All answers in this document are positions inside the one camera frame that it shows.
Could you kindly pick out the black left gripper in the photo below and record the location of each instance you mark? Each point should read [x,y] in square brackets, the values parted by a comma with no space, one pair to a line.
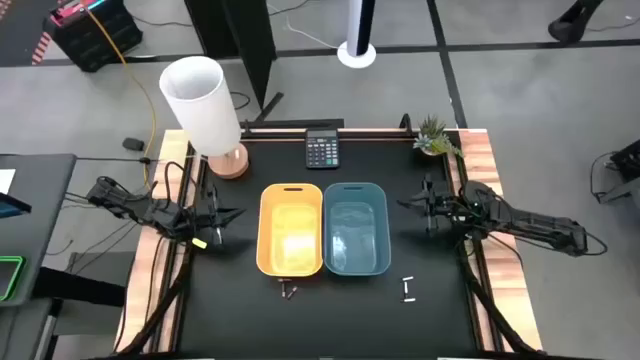
[207,217]

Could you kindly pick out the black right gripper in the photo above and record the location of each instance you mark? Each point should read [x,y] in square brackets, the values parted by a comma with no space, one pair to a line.
[437,207]

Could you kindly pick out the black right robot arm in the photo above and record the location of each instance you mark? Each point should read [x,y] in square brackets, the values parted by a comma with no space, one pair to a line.
[525,222]

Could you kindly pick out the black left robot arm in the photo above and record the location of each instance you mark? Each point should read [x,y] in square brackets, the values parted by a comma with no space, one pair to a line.
[160,215]

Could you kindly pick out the yellow tape tag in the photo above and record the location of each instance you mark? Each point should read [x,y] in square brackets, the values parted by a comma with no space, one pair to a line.
[199,243]

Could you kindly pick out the yellow plastic bin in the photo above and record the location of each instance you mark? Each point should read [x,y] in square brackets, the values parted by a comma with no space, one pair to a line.
[270,250]

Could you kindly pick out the blue plastic bin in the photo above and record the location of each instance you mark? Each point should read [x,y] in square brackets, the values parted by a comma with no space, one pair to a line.
[357,235]

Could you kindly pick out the small potted succulent plant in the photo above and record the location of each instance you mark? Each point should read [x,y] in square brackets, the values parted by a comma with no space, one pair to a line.
[432,135]

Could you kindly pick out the black table mat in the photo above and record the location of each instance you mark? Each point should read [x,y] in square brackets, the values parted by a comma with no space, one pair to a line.
[240,310]

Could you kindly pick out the black desk calculator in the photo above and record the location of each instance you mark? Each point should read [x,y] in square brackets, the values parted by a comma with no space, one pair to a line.
[322,150]

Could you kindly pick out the white lamp with wooden base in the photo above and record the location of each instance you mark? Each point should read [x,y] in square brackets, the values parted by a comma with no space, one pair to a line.
[200,105]

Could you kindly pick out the small black floor adapter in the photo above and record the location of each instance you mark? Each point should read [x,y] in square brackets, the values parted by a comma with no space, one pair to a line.
[133,144]

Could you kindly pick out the white pole with round base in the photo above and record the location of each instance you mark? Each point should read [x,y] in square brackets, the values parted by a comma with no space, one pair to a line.
[356,55]

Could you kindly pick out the grey desk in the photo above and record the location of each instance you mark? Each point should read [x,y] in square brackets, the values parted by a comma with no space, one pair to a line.
[45,225]

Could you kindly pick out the black partition panel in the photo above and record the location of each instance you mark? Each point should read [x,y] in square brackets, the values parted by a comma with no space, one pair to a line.
[240,30]

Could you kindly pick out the dark blue screen device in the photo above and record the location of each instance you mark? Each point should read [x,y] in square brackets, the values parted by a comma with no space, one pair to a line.
[12,205]

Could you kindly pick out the black equipment stand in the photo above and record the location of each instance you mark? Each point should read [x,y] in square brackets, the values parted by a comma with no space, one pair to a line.
[627,165]

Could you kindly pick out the black storage crate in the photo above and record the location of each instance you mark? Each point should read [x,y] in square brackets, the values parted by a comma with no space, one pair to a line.
[95,40]

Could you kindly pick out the white paper sheet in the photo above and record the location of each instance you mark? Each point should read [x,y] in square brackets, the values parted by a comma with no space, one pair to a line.
[5,181]

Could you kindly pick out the green-edged tablet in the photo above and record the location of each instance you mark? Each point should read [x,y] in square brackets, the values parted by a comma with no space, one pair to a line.
[10,277]

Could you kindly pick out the black chair base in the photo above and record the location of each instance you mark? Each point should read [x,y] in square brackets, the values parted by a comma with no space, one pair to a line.
[570,25]

